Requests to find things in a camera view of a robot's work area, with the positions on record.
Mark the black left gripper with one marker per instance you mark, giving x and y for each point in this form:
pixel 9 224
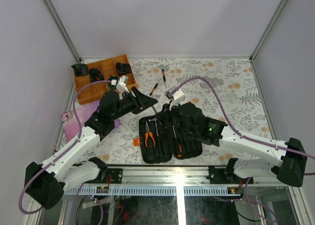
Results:
pixel 142 102

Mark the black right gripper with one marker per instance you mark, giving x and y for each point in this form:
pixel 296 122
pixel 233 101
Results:
pixel 168 110

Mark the orange black needle-nose pliers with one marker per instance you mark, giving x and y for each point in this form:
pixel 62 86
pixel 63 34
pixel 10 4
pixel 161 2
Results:
pixel 149 137

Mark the claw hammer black handle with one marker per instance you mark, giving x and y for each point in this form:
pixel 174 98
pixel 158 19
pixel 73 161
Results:
pixel 155 121

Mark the small precision screwdriver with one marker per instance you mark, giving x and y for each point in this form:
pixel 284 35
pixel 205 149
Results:
pixel 154 87
pixel 164 78

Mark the thick orange black screwdriver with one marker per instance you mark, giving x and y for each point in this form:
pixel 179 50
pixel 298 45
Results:
pixel 179 148

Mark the black plastic tool case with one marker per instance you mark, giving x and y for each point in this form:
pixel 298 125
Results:
pixel 166 147

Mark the purple cloth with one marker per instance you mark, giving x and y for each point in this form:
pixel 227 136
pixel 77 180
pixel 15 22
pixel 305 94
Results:
pixel 70 125

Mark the long orange black screwdriver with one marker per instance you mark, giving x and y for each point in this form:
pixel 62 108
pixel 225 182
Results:
pixel 174 131

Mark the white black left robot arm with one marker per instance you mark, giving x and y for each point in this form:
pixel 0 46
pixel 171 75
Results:
pixel 46 182

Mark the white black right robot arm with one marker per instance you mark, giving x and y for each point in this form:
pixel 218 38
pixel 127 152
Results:
pixel 286 160

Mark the orange wooden compartment tray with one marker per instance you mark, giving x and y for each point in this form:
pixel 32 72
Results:
pixel 107 68

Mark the orange case latch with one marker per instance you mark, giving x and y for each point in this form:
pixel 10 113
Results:
pixel 137 142

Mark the dark rolled tape far left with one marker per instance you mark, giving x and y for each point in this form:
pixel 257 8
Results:
pixel 80 69

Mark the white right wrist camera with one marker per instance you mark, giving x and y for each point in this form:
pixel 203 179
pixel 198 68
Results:
pixel 175 98

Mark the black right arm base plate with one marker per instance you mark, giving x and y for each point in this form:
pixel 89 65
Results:
pixel 222 175

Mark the aluminium front rail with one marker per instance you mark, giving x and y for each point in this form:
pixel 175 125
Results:
pixel 148 175

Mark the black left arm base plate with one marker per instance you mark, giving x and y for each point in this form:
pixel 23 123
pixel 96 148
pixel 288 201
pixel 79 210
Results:
pixel 111 176

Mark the grey slotted cable duct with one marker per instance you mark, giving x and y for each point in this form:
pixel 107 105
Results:
pixel 153 190

